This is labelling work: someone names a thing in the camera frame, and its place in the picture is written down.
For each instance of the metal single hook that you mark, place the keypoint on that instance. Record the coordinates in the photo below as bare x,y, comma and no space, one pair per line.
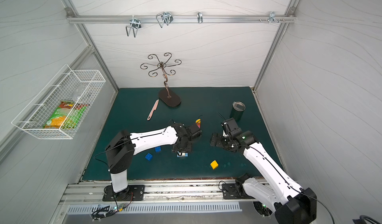
200,17

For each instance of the aluminium top rail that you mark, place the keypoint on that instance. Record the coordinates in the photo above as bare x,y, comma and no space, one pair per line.
178,19

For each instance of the metal double hook middle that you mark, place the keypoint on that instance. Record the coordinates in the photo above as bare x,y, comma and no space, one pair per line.
164,18

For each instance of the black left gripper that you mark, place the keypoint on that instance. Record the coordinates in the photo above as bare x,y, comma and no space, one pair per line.
182,147

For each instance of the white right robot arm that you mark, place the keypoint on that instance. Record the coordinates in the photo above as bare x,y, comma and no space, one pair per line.
281,196

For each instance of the brown metal cup tree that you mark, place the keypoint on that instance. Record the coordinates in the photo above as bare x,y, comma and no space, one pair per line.
166,95

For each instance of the blue lego brick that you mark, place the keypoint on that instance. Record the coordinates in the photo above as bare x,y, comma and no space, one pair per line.
158,149
149,156

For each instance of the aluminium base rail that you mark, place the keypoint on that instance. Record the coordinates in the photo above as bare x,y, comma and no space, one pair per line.
156,191

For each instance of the metal hook right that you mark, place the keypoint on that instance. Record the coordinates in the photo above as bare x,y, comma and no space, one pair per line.
272,19

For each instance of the light blue lego plate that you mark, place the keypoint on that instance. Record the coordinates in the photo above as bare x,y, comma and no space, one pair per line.
183,154

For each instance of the metal double hook left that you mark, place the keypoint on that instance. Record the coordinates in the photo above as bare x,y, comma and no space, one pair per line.
133,27

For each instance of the metal double hook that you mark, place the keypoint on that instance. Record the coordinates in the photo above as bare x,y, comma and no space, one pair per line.
164,18
133,27

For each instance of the green snack bag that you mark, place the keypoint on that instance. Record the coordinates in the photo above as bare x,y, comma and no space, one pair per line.
66,116

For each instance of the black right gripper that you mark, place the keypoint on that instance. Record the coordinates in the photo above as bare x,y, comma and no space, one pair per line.
221,141

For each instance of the pink plastic knife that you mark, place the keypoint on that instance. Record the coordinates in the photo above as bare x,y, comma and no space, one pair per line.
153,110

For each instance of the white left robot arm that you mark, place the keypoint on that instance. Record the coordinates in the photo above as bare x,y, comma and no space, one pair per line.
120,151

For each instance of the white wire basket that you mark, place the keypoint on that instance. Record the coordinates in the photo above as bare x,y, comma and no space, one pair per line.
79,86

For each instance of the dark green metal tumbler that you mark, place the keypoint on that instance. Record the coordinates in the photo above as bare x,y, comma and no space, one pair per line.
237,111

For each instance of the green table mat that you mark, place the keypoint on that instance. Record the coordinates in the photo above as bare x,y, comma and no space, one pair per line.
212,105

